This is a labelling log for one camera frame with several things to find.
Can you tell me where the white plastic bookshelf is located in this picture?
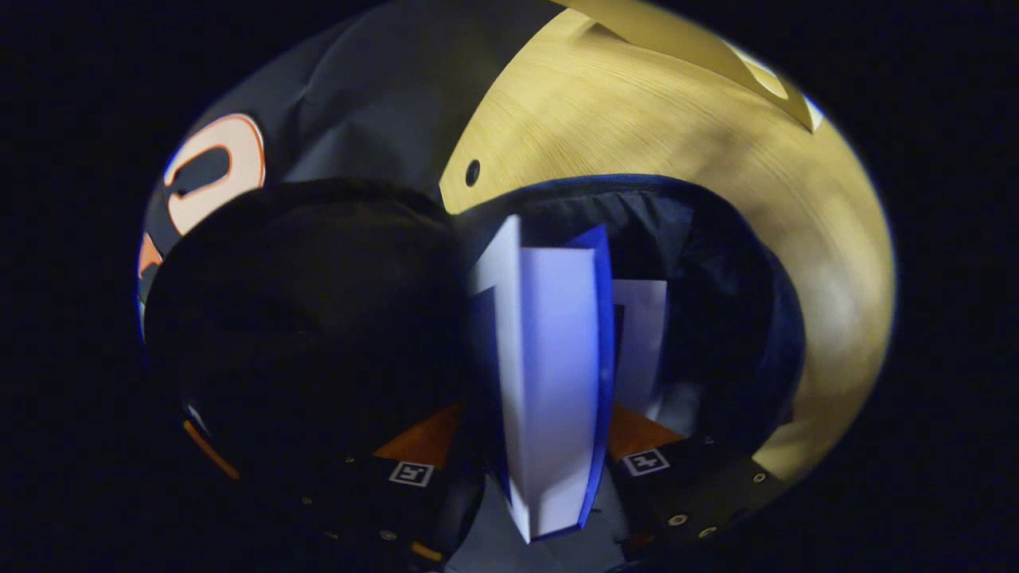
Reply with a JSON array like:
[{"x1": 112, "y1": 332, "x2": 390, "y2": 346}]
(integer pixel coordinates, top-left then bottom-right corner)
[{"x1": 557, "y1": 0, "x2": 825, "y2": 134}]

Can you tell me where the blue schoolbag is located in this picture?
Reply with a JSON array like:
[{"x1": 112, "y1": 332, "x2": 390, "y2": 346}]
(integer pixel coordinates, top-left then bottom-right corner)
[{"x1": 143, "y1": 173, "x2": 806, "y2": 486}]

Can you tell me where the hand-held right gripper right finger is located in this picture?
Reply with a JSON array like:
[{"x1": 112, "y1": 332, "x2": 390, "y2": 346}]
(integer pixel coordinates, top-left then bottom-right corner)
[{"x1": 607, "y1": 404, "x2": 785, "y2": 558}]

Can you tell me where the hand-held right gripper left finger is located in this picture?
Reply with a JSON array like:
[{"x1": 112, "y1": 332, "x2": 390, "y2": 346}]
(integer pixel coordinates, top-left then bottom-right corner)
[{"x1": 299, "y1": 402, "x2": 486, "y2": 567}]

